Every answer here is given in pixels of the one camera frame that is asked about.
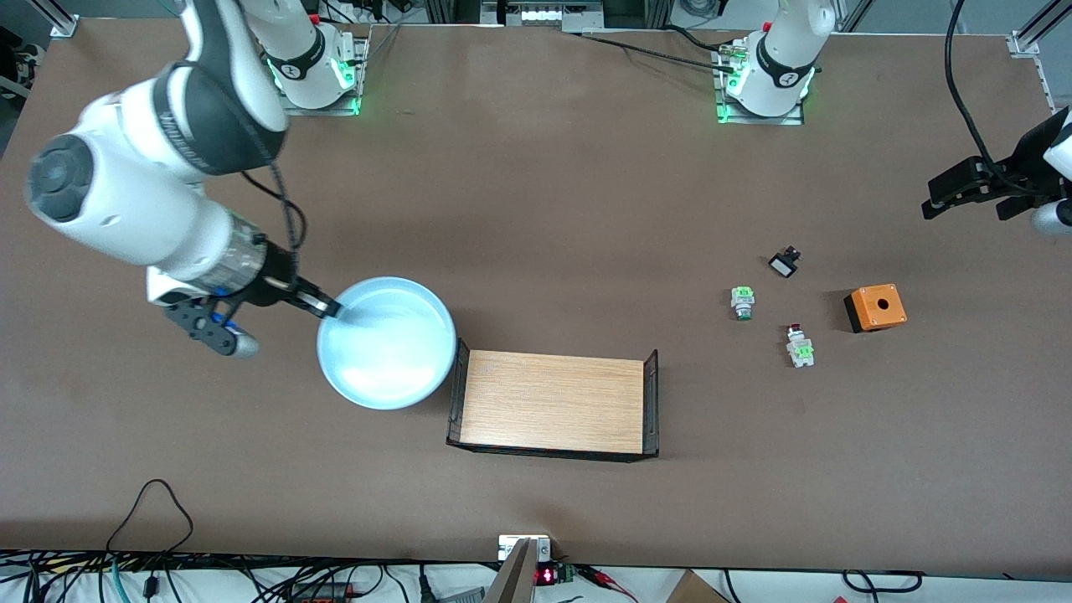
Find light blue round plate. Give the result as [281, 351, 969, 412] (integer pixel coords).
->
[316, 276, 458, 411]

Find red push button switch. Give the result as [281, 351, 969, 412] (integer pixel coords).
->
[786, 322, 817, 369]

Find wooden tray black mesh sides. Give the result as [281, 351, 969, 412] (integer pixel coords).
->
[446, 338, 661, 463]

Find black power strip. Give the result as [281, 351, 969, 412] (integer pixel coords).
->
[283, 581, 356, 603]

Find white LED light bar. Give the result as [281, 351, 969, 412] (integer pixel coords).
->
[481, 0, 606, 31]

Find brown cardboard box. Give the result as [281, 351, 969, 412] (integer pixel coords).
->
[665, 569, 731, 603]

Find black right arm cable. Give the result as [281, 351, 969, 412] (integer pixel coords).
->
[239, 159, 305, 277]

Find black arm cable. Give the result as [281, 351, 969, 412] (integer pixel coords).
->
[945, 0, 1019, 182]
[239, 159, 305, 277]

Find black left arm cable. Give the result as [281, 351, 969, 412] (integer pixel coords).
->
[945, 0, 1019, 182]

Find orange button enclosure box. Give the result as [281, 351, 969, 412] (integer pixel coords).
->
[843, 284, 909, 334]

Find aluminium corner bracket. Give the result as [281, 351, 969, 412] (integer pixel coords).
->
[1005, 0, 1072, 59]
[29, 0, 81, 39]

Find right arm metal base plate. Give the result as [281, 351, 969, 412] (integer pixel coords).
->
[281, 33, 370, 116]

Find thin black looped cable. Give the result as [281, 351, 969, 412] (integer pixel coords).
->
[105, 479, 195, 558]

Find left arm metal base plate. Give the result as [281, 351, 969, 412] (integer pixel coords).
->
[716, 40, 807, 126]

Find aluminium camera post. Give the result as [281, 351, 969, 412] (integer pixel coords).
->
[484, 534, 554, 603]

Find black cable across table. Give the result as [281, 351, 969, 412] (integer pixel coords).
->
[563, 25, 743, 75]

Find red clip lead cable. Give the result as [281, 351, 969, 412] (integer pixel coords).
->
[576, 564, 639, 603]

